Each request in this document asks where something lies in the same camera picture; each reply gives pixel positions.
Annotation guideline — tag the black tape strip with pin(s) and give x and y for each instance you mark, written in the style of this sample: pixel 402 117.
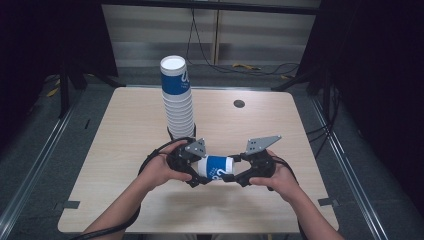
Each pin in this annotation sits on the black tape strip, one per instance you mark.
pixel 87 124

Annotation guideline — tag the round dark table grommet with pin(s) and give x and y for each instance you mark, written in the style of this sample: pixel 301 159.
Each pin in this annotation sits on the round dark table grommet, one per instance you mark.
pixel 239 103

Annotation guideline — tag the grey tape piece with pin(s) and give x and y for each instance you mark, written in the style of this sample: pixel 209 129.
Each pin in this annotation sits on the grey tape piece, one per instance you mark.
pixel 328 201
pixel 68 204

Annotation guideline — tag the black cup holder stand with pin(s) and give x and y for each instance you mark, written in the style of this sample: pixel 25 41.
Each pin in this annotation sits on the black cup holder stand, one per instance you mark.
pixel 170 133

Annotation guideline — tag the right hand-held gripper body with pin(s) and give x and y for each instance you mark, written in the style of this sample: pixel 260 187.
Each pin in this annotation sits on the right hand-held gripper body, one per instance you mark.
pixel 263 165

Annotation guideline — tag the blue label paper cup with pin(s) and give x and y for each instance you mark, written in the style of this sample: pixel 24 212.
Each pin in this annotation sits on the blue label paper cup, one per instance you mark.
pixel 216 166

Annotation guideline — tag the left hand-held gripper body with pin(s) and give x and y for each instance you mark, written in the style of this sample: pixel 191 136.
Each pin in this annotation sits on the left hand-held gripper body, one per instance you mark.
pixel 185 160

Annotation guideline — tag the metal floor rail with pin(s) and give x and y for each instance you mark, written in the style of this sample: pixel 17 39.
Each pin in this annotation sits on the metal floor rail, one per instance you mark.
pixel 348 163
pixel 33 166

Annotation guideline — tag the dark curtain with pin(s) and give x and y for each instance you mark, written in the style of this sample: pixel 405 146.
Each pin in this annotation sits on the dark curtain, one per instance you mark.
pixel 376 83
pixel 40 40

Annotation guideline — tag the person's left hand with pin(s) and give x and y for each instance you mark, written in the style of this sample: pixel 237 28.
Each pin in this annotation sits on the person's left hand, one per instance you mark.
pixel 156 173

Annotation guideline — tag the small yellow strip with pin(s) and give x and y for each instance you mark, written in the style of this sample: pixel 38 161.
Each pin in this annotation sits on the small yellow strip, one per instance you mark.
pixel 285 77

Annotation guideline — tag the stack of white paper cups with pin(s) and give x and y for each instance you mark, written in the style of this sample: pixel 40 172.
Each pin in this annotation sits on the stack of white paper cups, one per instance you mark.
pixel 180 110

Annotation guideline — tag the black metal stand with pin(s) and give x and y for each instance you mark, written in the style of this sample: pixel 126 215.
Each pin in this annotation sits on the black metal stand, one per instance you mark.
pixel 300 80
pixel 64 90

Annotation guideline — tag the person's right hand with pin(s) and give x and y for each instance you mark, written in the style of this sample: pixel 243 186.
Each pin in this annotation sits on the person's right hand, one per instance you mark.
pixel 283 183

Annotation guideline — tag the yellow floor strip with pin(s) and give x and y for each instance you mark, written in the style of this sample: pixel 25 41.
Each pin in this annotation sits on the yellow floor strip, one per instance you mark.
pixel 52 92

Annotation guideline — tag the white slatted blind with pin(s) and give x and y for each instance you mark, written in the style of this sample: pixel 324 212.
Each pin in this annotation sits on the white slatted blind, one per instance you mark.
pixel 143 30

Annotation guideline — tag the long yellow strip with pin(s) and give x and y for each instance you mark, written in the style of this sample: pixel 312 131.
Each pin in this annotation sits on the long yellow strip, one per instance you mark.
pixel 246 66

